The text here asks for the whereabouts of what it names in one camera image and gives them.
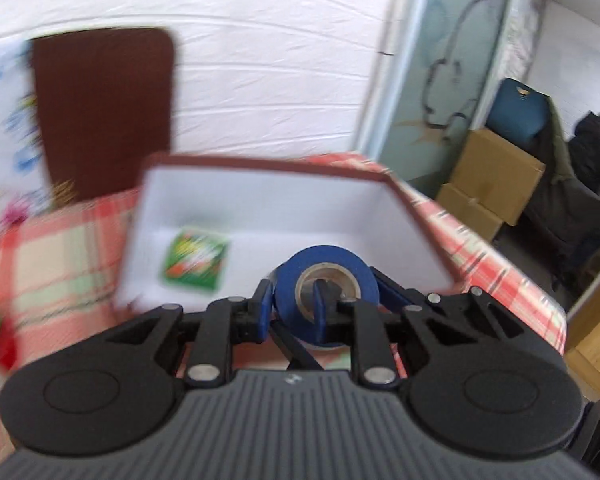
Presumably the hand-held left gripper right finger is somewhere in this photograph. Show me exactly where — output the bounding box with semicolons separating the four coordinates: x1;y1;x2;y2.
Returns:
312;280;486;389

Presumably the blue tape roll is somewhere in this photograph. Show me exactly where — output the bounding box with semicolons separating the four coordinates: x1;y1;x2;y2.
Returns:
272;245;381;351

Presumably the dark jacket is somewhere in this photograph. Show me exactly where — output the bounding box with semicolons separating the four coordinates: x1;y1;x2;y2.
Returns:
524;100;600;292

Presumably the white printed cloth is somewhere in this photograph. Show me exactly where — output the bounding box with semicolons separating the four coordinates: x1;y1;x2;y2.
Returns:
0;40;56;231

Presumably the brown box with white inside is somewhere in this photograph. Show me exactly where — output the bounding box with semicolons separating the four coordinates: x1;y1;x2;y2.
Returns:
112;152;463;313

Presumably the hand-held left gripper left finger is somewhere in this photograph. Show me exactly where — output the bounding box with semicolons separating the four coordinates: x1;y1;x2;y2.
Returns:
105;280;272;387

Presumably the frosted glass door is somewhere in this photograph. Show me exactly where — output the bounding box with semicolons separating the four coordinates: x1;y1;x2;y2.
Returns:
355;0;516;186

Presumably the large cardboard box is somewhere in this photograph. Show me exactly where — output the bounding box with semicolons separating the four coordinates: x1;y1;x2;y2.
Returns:
450;127;547;227

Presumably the small cardboard box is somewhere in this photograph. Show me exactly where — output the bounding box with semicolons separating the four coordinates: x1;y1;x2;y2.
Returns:
437;182;506;243

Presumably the green snack packet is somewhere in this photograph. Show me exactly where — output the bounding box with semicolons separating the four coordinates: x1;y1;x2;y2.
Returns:
161;227;231;291

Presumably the wooden cabinet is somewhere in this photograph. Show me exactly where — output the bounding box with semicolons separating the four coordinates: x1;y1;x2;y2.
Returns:
564;270;600;402

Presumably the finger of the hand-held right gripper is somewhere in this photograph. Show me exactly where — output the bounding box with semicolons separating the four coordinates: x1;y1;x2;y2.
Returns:
371;266;563;357

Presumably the brown chair back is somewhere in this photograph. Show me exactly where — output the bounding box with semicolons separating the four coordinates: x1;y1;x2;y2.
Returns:
30;27;177;206

